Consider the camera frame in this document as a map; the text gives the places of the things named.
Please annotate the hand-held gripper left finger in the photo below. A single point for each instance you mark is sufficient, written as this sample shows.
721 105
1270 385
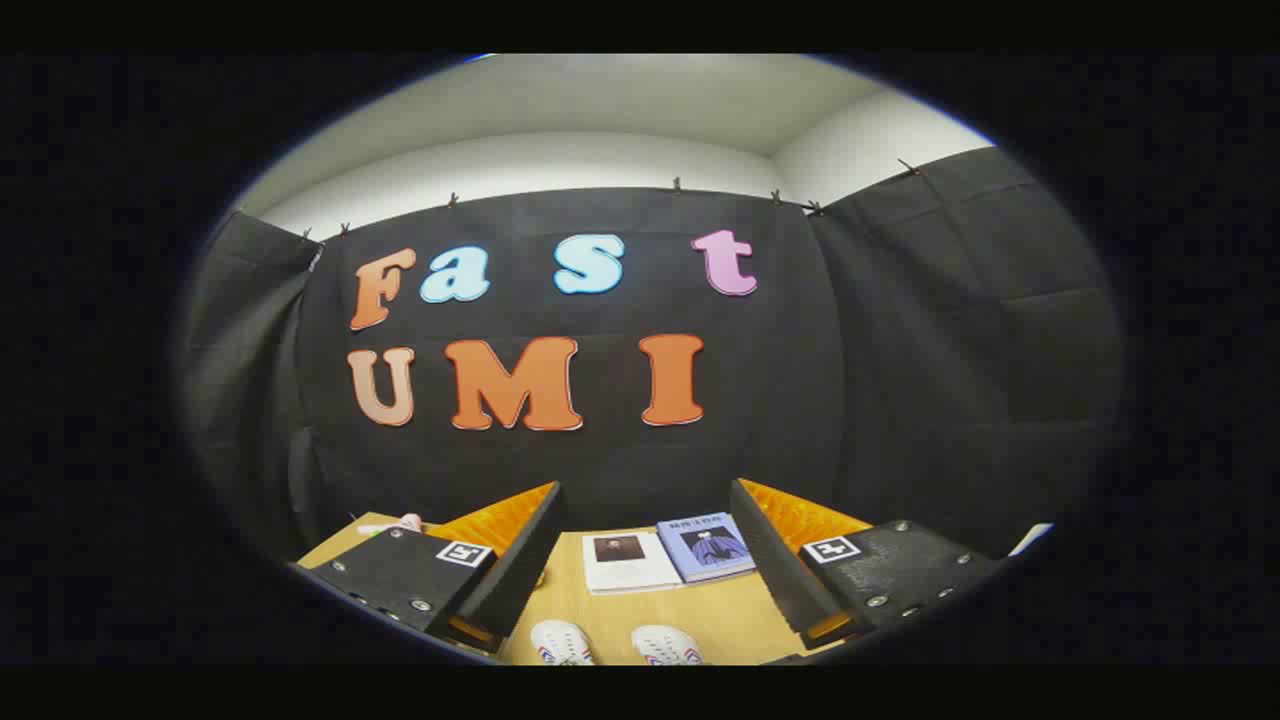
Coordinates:
520 560

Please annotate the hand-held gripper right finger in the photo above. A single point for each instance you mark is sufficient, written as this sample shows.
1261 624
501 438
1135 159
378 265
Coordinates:
770 560

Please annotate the white shoe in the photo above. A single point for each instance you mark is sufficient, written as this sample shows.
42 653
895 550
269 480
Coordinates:
667 645
560 642

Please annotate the blue book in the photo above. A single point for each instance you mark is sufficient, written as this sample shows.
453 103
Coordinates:
705 550

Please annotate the white book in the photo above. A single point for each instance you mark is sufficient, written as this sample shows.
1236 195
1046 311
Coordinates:
630 570

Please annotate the pink starfish plush toy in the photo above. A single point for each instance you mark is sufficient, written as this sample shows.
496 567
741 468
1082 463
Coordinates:
400 523

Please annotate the white panel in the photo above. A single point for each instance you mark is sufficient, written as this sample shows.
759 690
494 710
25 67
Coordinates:
1030 540

